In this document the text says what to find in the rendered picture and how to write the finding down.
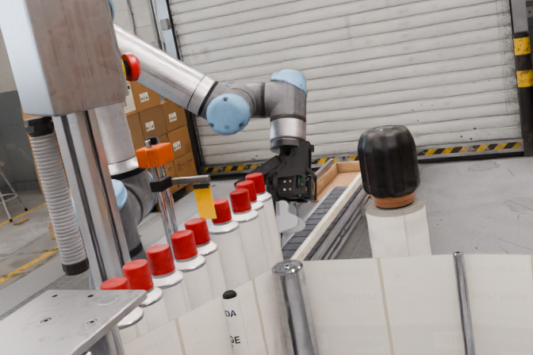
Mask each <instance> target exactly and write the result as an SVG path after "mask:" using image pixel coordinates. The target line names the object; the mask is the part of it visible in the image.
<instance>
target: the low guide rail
mask: <svg viewBox="0 0 533 355"><path fill-rule="evenodd" d="M361 183H362V177H361V173H359V174H358V175H357V177H356V178H355V179H354V181H353V182H352V183H351V184H350V185H349V186H348V187H347V189H346V190H345V191H344V193H343V194H342V195H341V196H340V198H339V199H338V200H337V201H336V202H335V203H334V205H333V206H332V207H331V209H330V210H329V211H328V213H327V214H326V215H325V216H324V218H323V219H322V220H321V221H320V222H319V223H318V225H317V226H316V227H315V229H314V230H313V231H312V233H311V234H310V235H309V236H308V238H307V239H306V240H305V241H304V242H303V243H302V244H301V246H300V247H299V248H298V250H297V251H296V252H295V254H294V255H293V256H292V258H291V259H290V260H298V261H303V260H304V259H305V257H306V256H307V255H308V253H309V252H310V250H311V249H312V248H313V247H314V246H315V244H316V243H317V241H318V240H319V239H320V237H321V236H322V234H323V233H324V232H325V231H326V230H327V228H328V227H329V225H330V224H331V223H332V221H333V220H334V219H335V218H336V216H337V215H338V214H339V212H340V211H341V209H342V208H343V206H344V205H345V204H346V203H347V202H348V200H349V199H350V198H351V196H352V195H353V193H354V192H355V190H356V189H357V188H358V187H359V186H360V185H361Z"/></svg>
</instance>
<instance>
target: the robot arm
mask: <svg viewBox="0 0 533 355"><path fill-rule="evenodd" d="M113 26H114V29H115V33H116V37H117V43H118V47H119V51H120V54H121V57H122V55H123V54H125V53H128V52H131V53H132V54H133V55H135V56H136V57H137V59H138V60H139V61H140V66H141V74H140V77H139V79H138V80H137V81H136V82H138V83H140V84H142V85H143V86H146V87H147V88H149V89H150V90H153V91H155V92H156V93H158V94H160V95H162V96H164V97H165V98H167V99H169V100H170V101H173V102H174V103H176V104H177V105H180V106H182V107H183V108H184V109H187V110H189V111H191V112H192V113H194V114H196V115H198V116H200V117H201V118H203V119H205V120H207V121H208V123H209V126H210V127H211V128H212V130H214V131H215V132H217V133H219V134H221V135H224V136H230V135H233V134H236V133H237V132H239V131H241V130H242V129H244V128H245V127H246V126H247V124H248V122H249V120H250V119H251V118H270V150H271V151H272V152H274V153H276V154H279V156H278V155H275V156H274V157H273V158H271V159H269V160H268V161H266V162H265V163H263V164H262V165H261V166H259V167H257V168H256V169H254V170H253V171H252V172H250V173H249V174H253V173H262V174H263V180H264V184H265V185H266V191H267V192H268V193H269V194H271V195H272V201H273V205H274V213H275V217H276V222H277V226H278V234H279V238H280V243H281V248H283V245H284V242H285V239H286V236H287V235H291V234H293V233H296V232H299V231H303V230H304V229H305V221H304V220H303V219H301V218H299V217H297V216H296V208H295V206H294V205H293V204H291V203H290V202H297V203H308V201H312V200H317V176H316V175H315V174H314V171H312V152H314V145H313V144H311V143H310V142H309V141H306V98H307V90H306V78H305V76H304V75H303V74H302V73H301V72H299V71H296V70H290V69H285V70H281V71H275V72H274V73H273V74H272V75H271V80H270V81H269V82H245V83H233V82H227V83H222V84H221V83H219V82H218V81H216V80H214V79H213V78H210V77H209V76H207V75H206V74H203V73H201V72H200V71H198V70H196V69H194V68H193V67H191V66H189V65H187V64H186V63H184V62H182V61H181V60H179V59H176V58H175V57H174V56H172V55H169V54H167V53H166V52H164V51H162V50H161V49H159V48H157V47H155V46H154V45H152V44H149V43H148V42H147V41H145V40H142V39H141V38H139V37H138V36H135V35H134V34H132V33H130V32H128V31H127V30H125V29H123V28H122V27H120V26H118V25H115V24H114V23H113ZM94 110H95V113H96V117H97V120H98V126H99V130H100V133H101V137H102V142H103V147H104V150H105V156H106V159H107V162H108V167H109V172H110V176H111V179H112V183H113V189H114V192H115V196H116V199H117V206H118V209H119V213H120V216H121V222H122V226H123V229H124V233H125V238H126V242H127V246H128V252H129V255H130V258H131V261H135V260H140V259H144V260H147V261H148V258H147V255H146V253H145V251H144V248H143V245H142V242H141V240H140V235H139V232H138V230H137V226H138V225H139V224H140V223H141V222H142V220H143V219H144V218H146V217H147V216H148V215H149V214H150V213H151V211H152V209H153V208H154V207H155V203H156V201H157V195H156V193H152V192H151V187H150V182H151V181H153V177H152V175H151V174H150V173H148V172H147V169H146V168H139V166H138V162H137V158H136V153H135V150H134V146H133V143H132V137H131V134H130V131H129V127H128V121H127V118H126V115H125V108H124V105H123V102H121V103H117V104H113V105H107V106H103V107H100V108H96V109H94ZM249 174H247V175H249ZM310 174H311V175H310ZM247 175H245V176H244V177H242V178H241V179H240V180H238V181H236V182H235V183H234V186H235V188H236V184H237V183H239V182H242V181H246V178H245V177H246V176H247ZM308 175H310V176H308ZM314 182H315V195H314Z"/></svg>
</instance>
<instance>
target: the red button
mask: <svg viewBox="0 0 533 355"><path fill-rule="evenodd" d="M121 58H122V61H123V64H124V66H125V73H126V79H127V81H129V82H135V81H137V80H138V79H139V77H140V74H141V66H140V61H139V60H138V59H137V57H136V56H135V55H133V54H132V53H131V52H128V53H125V54H123V55H122V57H121Z"/></svg>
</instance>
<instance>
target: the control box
mask: <svg viewBox="0 0 533 355"><path fill-rule="evenodd" d="M0 25H1V28H2V34H3V37H4V41H5V43H6V49H7V52H8V56H9V58H10V64H11V67H12V70H13V76H14V79H15V82H16V85H17V91H18V94H19V98H20V100H21V106H22V109H23V113H24V114H26V115H34V116H53V117H58V116H64V115H68V114H72V113H78V112H82V111H86V110H89V109H96V108H100V107H103V106H107V105H113V104H117V103H121V102H124V101H125V100H126V96H128V95H129V92H128V86H127V82H126V73H125V66H124V64H123V61H122V58H121V54H120V51H119V47H118V43H117V37H116V33H115V29H114V26H113V19H112V16H111V12H110V8H109V2H108V0H0Z"/></svg>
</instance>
